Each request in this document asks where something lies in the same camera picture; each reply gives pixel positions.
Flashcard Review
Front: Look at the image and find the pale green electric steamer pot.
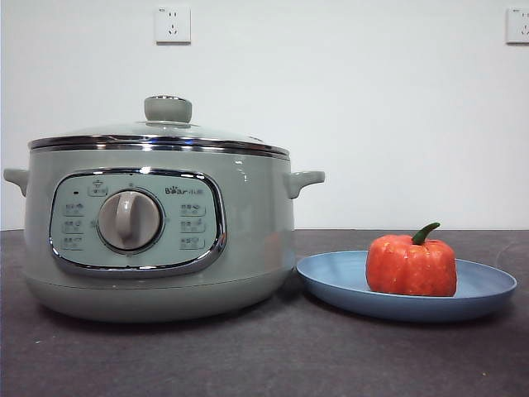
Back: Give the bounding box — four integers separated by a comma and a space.
2, 132, 326, 324

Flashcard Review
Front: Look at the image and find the orange pumpkin with green stem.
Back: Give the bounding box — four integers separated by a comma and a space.
365, 222, 459, 298

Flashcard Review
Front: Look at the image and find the glass lid with green knob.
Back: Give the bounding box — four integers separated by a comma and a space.
27, 94, 289, 158

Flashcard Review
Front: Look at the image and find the blue round plate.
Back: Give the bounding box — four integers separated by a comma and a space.
295, 250, 518, 324

